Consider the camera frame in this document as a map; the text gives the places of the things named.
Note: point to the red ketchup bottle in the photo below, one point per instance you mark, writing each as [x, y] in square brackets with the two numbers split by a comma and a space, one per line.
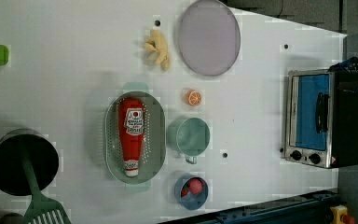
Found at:
[131, 124]

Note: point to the green oval strainer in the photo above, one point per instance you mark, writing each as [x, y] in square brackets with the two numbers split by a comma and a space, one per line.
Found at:
[153, 150]

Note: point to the orange slice toy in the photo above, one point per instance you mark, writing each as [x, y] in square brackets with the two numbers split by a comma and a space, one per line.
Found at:
[193, 98]

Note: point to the teal green mug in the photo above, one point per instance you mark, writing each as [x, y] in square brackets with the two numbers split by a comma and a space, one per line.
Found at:
[189, 137]

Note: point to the peeled toy banana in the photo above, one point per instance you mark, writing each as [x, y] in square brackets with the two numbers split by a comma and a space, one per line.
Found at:
[157, 45]

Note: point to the red toy strawberry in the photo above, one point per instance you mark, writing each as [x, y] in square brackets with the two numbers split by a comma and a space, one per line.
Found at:
[193, 186]

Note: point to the blue bowl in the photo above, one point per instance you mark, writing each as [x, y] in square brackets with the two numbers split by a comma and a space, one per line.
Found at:
[190, 202]

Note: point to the purple round plate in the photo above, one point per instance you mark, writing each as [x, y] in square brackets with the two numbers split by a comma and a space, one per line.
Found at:
[209, 37]

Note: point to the silver black toaster oven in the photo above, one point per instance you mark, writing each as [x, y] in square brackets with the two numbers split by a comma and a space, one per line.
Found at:
[321, 126]

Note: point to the green slotted spatula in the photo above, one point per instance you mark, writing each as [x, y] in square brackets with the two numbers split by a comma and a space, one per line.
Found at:
[42, 209]

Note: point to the black cylindrical utensil holder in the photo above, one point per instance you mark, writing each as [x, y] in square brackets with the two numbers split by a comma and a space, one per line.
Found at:
[44, 156]

